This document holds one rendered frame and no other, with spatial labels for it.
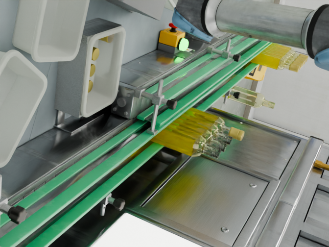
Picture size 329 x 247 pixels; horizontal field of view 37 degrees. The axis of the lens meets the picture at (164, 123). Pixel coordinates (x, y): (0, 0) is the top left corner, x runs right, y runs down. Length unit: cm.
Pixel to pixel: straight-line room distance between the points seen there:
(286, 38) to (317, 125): 662
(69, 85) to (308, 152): 104
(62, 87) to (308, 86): 642
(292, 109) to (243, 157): 584
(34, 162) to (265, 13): 63
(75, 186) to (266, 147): 102
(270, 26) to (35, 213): 64
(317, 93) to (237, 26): 641
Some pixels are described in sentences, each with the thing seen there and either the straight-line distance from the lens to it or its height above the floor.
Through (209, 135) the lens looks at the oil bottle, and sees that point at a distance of 155.
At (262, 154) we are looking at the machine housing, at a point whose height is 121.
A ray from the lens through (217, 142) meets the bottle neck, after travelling 155.
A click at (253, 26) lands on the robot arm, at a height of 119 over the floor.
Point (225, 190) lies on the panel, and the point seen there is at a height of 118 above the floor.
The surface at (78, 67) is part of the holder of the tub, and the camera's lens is 126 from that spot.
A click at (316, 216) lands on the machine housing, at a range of 169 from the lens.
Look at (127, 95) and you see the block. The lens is 143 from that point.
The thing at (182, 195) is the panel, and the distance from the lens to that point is 151.
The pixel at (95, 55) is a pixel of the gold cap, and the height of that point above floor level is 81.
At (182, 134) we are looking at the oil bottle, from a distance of 151.
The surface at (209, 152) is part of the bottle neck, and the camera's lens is 150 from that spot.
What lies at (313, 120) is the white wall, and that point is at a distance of 770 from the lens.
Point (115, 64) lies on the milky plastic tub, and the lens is 139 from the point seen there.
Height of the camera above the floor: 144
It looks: 19 degrees down
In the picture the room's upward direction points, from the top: 110 degrees clockwise
